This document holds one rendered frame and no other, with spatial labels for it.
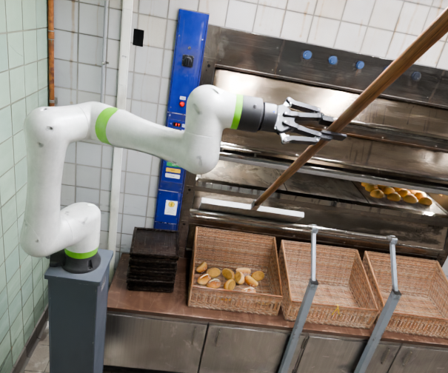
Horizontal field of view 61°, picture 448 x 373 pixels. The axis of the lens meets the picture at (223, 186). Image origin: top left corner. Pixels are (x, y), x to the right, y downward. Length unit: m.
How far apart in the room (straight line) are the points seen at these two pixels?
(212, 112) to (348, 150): 1.64
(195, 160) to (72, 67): 1.49
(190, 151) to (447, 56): 1.90
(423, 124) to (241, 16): 1.26
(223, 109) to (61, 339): 1.21
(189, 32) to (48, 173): 1.24
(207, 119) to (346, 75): 1.52
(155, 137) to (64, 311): 0.88
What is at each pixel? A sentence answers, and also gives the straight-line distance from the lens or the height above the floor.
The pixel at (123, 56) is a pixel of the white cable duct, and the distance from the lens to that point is 2.28.
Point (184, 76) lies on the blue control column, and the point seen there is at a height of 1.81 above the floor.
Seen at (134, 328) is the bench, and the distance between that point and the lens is 2.44.
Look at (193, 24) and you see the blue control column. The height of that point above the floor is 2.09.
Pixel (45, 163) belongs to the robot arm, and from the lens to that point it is 1.23.
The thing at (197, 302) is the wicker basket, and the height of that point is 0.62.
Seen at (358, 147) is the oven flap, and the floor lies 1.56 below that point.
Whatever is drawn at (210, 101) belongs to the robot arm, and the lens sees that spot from 0.98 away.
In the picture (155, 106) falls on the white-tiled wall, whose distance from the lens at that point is 2.31.
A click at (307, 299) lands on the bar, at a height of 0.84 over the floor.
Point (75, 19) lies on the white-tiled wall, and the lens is 2.34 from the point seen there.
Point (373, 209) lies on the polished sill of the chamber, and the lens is 2.77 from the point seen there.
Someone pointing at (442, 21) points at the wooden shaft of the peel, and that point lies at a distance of 0.75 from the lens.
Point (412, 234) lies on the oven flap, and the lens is 3.00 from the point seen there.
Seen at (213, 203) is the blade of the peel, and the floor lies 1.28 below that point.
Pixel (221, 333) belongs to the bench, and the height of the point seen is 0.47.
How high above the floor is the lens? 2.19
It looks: 25 degrees down
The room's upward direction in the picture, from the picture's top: 11 degrees clockwise
